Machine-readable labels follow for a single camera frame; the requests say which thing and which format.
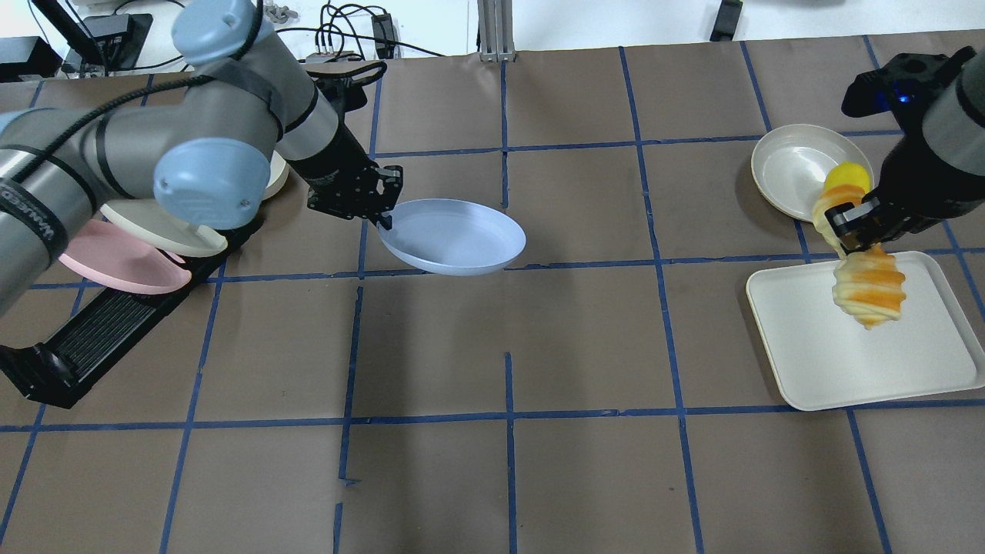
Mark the aluminium frame post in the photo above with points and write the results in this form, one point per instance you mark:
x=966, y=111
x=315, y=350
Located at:
x=495, y=31

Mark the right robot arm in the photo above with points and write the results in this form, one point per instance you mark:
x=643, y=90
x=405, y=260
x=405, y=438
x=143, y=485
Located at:
x=935, y=97

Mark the white plate under lemon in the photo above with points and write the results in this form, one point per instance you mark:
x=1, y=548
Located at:
x=790, y=164

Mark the cream plate in rack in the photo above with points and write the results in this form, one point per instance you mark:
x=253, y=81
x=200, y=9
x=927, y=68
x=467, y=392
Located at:
x=150, y=223

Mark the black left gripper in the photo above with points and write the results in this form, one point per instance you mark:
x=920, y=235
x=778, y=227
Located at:
x=329, y=159

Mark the black power adapter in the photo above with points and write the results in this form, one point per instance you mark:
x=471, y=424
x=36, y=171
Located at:
x=384, y=36

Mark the blue plate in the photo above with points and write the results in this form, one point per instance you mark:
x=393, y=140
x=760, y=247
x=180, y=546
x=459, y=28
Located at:
x=452, y=237

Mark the pink plate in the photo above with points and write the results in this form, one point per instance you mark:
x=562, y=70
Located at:
x=104, y=254

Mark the cream bowl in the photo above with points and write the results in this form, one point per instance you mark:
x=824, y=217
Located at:
x=279, y=172

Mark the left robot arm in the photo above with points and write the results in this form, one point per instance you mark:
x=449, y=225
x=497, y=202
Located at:
x=201, y=146

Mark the black dish rack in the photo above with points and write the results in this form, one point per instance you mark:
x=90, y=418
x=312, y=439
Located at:
x=62, y=369

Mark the orange striped bread loaf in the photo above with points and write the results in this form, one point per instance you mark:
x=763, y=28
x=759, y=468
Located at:
x=868, y=285

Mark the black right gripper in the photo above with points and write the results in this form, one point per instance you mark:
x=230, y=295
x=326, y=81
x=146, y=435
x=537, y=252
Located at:
x=912, y=183

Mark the white rectangular tray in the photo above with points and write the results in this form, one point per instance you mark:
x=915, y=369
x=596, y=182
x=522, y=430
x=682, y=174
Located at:
x=822, y=358

